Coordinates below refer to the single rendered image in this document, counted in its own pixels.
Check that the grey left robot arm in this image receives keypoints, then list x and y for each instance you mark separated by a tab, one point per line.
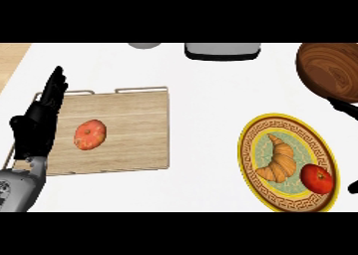
14	189

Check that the red tomato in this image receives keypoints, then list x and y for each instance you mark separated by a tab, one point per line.
317	178

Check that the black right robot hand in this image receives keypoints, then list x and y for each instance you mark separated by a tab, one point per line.
351	109

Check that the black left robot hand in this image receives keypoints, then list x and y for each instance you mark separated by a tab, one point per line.
34	126

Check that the golden croissant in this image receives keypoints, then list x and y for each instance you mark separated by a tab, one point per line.
278	161

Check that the pale grey appliance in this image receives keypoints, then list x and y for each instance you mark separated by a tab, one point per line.
222	50

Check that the pale wooden cutting board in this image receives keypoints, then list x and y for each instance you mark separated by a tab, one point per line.
113	131

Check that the grey round object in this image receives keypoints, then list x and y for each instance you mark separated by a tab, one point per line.
144	45

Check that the yellow patterned plate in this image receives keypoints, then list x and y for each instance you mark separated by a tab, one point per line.
286	162

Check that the brown wooden bowl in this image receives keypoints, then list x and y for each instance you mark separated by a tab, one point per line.
336	71

